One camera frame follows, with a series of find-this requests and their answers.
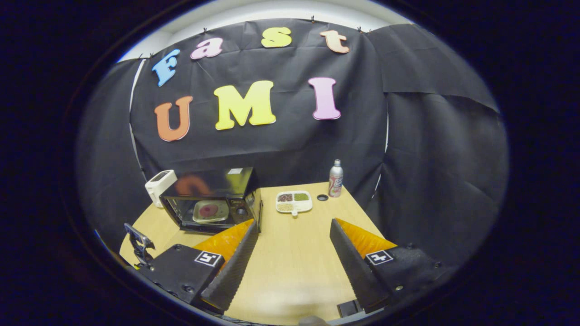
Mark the black electric oven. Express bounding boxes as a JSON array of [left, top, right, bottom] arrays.
[[159, 167, 263, 235]]

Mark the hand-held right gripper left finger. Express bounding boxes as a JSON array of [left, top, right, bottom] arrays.
[[136, 219, 260, 314]]

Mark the white toaster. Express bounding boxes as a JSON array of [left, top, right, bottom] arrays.
[[145, 170, 178, 209]]

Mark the white tray with pink food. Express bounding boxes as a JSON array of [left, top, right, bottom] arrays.
[[193, 200, 230, 224]]

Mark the silver drink bottle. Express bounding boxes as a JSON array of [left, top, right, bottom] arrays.
[[328, 159, 344, 198]]

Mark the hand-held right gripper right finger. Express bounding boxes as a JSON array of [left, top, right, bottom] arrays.
[[329, 218, 454, 314]]

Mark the white divided plate with grains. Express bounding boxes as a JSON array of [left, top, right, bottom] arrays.
[[275, 190, 313, 217]]

